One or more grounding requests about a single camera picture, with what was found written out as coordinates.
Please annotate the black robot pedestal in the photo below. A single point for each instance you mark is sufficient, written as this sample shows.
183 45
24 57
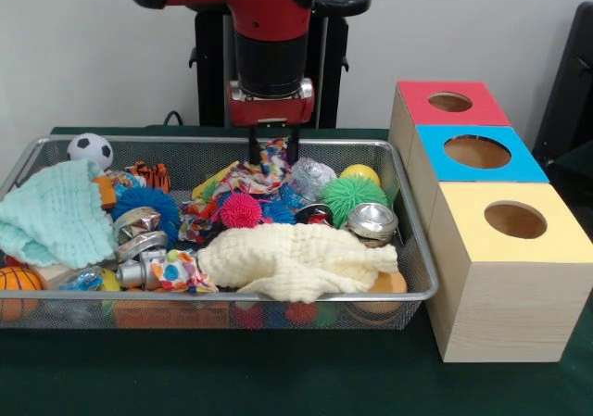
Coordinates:
333 64

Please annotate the yellow ball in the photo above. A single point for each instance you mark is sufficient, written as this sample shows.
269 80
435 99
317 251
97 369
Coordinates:
361 172

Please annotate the multicolour spiky caterpillar toy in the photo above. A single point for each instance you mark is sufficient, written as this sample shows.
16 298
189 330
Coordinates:
238 210

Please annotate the crushed silver can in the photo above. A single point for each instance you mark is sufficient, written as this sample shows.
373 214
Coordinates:
374 221

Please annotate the black stand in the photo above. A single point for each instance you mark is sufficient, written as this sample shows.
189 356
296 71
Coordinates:
570 87

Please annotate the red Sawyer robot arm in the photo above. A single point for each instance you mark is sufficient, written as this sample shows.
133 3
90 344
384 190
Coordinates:
273 59

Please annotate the wooden box with three holes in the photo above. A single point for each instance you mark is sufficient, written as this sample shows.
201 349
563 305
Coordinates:
509 314

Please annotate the blue spiky toy with eyes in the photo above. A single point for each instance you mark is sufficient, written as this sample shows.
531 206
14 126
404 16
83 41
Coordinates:
143 200

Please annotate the mint green cloth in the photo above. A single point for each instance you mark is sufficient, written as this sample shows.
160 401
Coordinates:
55 212

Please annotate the colourful knotted cloth toy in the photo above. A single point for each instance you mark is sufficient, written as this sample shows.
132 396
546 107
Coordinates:
178 272
259 180

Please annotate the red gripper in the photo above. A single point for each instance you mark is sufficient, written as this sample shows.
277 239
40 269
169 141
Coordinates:
271 111

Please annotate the shallow mesh bin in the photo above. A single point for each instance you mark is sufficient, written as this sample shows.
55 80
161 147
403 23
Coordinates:
412 249

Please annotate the dark green tablecloth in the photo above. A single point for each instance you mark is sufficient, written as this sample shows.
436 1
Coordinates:
231 374
579 161

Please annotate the small orange basketball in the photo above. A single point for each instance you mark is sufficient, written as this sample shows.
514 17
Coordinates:
18 278

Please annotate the cream yellow cloth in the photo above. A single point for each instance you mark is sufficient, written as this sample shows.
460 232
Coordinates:
301 254

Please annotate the small soccer ball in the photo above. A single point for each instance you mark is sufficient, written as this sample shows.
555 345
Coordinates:
90 149

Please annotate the green spiky ball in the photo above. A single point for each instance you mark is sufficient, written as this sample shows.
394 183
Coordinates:
354 198

